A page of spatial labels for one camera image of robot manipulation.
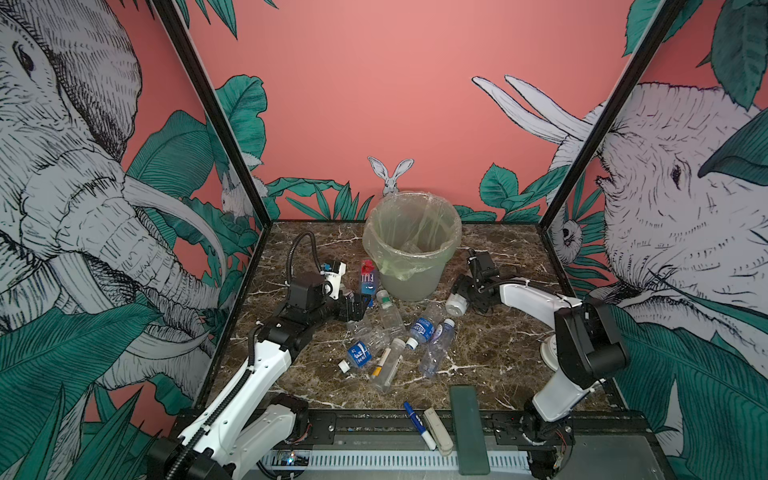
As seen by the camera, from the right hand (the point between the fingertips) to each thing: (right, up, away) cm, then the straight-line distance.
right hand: (456, 288), depth 95 cm
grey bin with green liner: (-15, +17, +9) cm, 25 cm away
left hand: (-30, +2, -18) cm, 35 cm away
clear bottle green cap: (-21, -9, 0) cm, 23 cm away
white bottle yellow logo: (-1, -4, -4) cm, 6 cm away
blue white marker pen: (-14, -32, -21) cm, 41 cm away
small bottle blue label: (-30, -16, -14) cm, 36 cm away
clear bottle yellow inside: (-22, -20, -11) cm, 32 cm away
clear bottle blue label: (-12, -11, -9) cm, 18 cm away
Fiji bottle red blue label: (-29, +2, +1) cm, 29 cm away
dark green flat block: (-1, -35, -23) cm, 42 cm away
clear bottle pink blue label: (-7, -14, -9) cm, 18 cm away
